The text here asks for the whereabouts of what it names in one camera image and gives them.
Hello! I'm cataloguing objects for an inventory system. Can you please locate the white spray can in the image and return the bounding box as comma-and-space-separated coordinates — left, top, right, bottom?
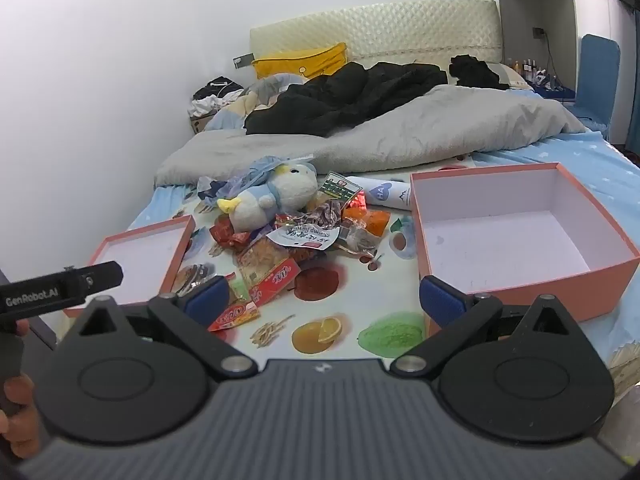
357, 176, 413, 209

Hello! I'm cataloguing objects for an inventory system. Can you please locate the cream padded headboard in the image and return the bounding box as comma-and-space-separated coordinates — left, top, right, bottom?
249, 0, 502, 78

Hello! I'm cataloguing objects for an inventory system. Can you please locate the person's left hand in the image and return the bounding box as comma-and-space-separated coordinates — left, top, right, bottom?
0, 320, 42, 445

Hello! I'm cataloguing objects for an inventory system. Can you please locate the black jacket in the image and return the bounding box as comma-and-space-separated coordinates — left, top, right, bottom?
244, 61, 448, 137

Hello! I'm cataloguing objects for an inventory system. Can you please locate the black cloth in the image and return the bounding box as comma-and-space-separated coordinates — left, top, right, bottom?
448, 54, 511, 92

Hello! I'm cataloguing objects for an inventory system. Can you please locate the row of small bottles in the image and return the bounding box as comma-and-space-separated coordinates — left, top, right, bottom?
505, 57, 543, 81

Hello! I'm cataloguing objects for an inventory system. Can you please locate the pale printed bag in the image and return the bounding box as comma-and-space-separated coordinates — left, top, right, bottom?
606, 337, 640, 401

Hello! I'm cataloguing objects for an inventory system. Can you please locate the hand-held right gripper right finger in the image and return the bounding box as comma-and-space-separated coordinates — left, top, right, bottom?
390, 276, 583, 377

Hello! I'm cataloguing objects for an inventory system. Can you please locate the green label snack packet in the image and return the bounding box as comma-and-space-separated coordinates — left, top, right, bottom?
317, 171, 363, 204

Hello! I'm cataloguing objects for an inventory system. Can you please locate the black cable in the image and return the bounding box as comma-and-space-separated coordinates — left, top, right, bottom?
542, 32, 561, 91

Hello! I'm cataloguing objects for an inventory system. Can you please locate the beige pillow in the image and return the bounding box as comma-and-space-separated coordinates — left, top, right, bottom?
497, 62, 533, 92

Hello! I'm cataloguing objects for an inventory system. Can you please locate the pink cardboard box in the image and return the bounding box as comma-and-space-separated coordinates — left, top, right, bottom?
410, 162, 640, 338

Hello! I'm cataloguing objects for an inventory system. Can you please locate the white blue plush penguin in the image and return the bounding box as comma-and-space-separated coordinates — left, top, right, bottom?
216, 161, 319, 234

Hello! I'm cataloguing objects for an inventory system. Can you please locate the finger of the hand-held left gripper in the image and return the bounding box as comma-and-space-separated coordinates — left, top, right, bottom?
82, 261, 124, 297

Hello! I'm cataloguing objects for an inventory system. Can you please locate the clear red label snack packet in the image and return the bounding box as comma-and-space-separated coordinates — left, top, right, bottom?
236, 236, 302, 307

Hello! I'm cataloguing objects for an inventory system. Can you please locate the orange snack packet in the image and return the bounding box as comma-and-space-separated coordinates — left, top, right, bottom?
344, 207, 392, 237

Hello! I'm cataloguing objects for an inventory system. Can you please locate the pink box lid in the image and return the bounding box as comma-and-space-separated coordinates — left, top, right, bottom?
62, 215, 197, 318

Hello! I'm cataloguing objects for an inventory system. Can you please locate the pile of clothes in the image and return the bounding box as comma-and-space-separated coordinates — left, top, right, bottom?
187, 77, 246, 116

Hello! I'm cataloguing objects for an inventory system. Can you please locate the blue bedside table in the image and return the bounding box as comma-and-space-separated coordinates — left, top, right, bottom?
530, 80, 576, 106

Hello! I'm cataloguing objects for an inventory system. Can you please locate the yellow pillow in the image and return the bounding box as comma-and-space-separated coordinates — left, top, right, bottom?
251, 42, 348, 81

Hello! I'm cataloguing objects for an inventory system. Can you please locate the grey blanket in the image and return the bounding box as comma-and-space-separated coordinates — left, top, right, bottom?
152, 84, 586, 188

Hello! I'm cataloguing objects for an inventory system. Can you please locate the blue curtain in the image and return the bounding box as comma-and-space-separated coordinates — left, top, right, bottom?
625, 7, 640, 158

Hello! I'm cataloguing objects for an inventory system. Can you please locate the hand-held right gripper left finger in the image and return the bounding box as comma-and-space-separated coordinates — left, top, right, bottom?
65, 276, 258, 381

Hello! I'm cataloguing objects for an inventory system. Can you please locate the blue chair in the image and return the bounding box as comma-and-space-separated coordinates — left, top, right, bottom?
575, 34, 621, 138

